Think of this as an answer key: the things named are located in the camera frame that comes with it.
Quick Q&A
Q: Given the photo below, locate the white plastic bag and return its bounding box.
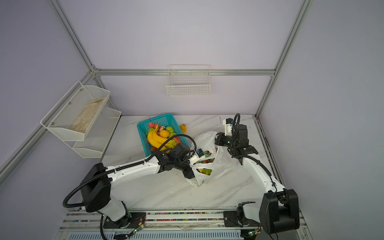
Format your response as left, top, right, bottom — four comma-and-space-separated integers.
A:
187, 131, 240, 187

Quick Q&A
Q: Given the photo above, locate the orange fake pear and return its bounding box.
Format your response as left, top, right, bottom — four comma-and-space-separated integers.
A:
180, 124, 187, 134

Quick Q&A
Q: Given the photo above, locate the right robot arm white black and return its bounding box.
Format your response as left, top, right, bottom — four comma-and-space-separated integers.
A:
215, 119, 300, 236

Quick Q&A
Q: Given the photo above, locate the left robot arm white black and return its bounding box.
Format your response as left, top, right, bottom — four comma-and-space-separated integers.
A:
63, 143, 204, 228

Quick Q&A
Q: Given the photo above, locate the orange fake mandarin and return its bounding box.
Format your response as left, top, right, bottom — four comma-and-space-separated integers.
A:
159, 130, 170, 139

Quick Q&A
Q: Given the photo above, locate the green fake apple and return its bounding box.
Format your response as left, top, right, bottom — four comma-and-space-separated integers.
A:
166, 126, 175, 133

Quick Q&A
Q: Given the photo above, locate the teal plastic basket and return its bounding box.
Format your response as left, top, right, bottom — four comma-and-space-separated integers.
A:
137, 114, 187, 157

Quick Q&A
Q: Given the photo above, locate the lower white mesh shelf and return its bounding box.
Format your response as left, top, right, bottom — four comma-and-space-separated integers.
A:
64, 107, 121, 159

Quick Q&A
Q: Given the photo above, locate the white mesh shelf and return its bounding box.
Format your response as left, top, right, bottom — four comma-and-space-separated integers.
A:
40, 82, 110, 142
64, 107, 121, 159

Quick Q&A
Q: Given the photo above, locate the beige cloth in shelf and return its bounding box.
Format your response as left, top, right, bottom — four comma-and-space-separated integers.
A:
70, 97, 106, 134

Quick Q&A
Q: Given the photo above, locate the upper white mesh shelf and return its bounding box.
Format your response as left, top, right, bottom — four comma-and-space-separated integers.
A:
40, 82, 110, 142

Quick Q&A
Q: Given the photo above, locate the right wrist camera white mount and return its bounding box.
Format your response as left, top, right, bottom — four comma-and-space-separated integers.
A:
223, 118, 234, 136

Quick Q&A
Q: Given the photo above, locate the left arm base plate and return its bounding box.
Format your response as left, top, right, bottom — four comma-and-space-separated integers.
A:
103, 212, 147, 229

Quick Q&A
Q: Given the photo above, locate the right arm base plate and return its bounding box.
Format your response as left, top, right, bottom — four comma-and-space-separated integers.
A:
223, 211, 261, 228

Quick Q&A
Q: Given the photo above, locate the white wire wall basket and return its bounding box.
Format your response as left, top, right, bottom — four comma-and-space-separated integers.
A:
166, 65, 211, 97

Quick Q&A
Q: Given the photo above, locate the aluminium frame rail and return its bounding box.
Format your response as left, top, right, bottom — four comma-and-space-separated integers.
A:
94, 69, 276, 76

